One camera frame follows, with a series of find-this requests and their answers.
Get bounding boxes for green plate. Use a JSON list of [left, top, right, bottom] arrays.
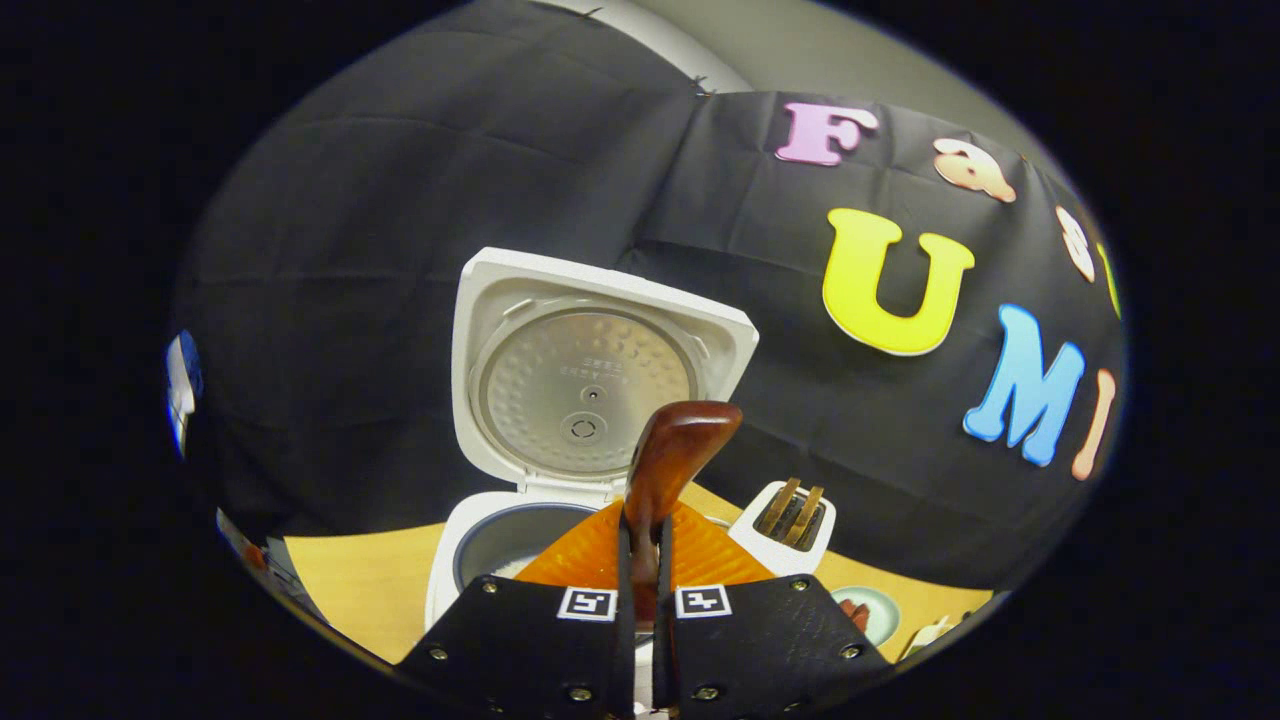
[[830, 586, 901, 648]]

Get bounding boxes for brown wooden spoon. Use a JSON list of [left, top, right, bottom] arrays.
[[622, 401, 744, 623]]

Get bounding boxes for brown bread slice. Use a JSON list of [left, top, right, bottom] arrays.
[[754, 477, 802, 537], [785, 487, 827, 547]]

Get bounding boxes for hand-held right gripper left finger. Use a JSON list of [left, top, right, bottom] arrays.
[[395, 498, 637, 720]]

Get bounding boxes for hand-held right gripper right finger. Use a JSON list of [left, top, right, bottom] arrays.
[[655, 498, 893, 720]]

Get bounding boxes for white rice cooker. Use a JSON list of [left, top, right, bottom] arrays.
[[425, 247, 761, 661]]

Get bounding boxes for white toaster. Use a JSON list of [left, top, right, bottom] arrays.
[[728, 480, 838, 578]]

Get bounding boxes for black backdrop cloth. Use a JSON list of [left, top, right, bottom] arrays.
[[170, 0, 1131, 591]]

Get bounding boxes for white divided dish of beans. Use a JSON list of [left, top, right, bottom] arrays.
[[900, 615, 967, 661]]

